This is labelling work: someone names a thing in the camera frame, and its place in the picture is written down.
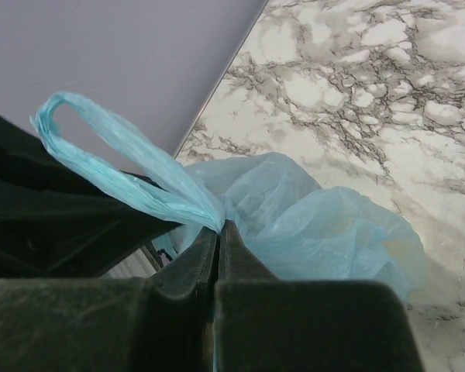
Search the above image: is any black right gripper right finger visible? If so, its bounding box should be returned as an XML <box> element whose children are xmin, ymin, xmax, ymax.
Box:
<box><xmin>214</xmin><ymin>221</ymin><xmax>423</xmax><ymax>372</ymax></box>

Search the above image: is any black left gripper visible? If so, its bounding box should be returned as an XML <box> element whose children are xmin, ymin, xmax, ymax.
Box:
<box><xmin>0</xmin><ymin>116</ymin><xmax>178</xmax><ymax>278</ymax></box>

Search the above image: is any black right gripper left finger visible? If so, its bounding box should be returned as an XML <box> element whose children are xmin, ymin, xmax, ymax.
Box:
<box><xmin>0</xmin><ymin>229</ymin><xmax>217</xmax><ymax>371</ymax></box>

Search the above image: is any light blue plastic bag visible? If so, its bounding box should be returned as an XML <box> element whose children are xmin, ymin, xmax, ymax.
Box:
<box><xmin>30</xmin><ymin>92</ymin><xmax>426</xmax><ymax>298</ymax></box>

